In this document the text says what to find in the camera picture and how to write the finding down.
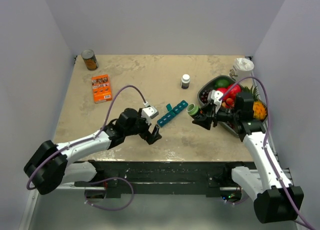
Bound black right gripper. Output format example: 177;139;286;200
193;100;240;130

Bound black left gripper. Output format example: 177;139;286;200
124;108;161;144

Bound green pill bottle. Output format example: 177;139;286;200
186;103;204;120

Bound teal weekly pill organizer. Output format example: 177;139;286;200
157;100;189;128

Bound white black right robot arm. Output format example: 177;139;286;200
187;90;304;224

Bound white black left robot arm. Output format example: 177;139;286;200
23;106;162;195

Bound dark red grapes bunch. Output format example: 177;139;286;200
199;89;212;104

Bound strawberries in tray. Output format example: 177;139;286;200
221;97;235;109

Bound red apple left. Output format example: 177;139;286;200
216;87;230;102

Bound red apple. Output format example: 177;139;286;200
216;87;230;102
227;85;242;100

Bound red apple right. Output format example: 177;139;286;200
227;85;242;100

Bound green apple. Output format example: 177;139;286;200
214;78;230;89

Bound grey fruit tray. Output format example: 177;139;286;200
197;75;268;124

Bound white cap pill bottle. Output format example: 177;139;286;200
180;74;191;89

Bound small pineapple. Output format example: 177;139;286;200
243;85;268;122

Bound white paper cup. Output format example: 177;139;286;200
229;57;255;82

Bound orange cardboard box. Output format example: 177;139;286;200
91;74;113;104

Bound tin food can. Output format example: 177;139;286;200
81;49;99;71

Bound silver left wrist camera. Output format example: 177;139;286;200
141;105;159;120

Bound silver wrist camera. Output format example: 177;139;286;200
141;105;159;120
207;90;224;110

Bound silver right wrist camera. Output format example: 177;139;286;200
207;90;224;110

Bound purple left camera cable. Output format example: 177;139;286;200
26;84;151;191

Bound purple camera cable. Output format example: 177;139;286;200
26;84;151;191
217;76;316;230

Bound black table edge rail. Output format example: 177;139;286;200
75;160;257;198

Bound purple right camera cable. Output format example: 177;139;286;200
217;76;316;230

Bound aluminium frame rail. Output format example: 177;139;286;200
18;164;307;230

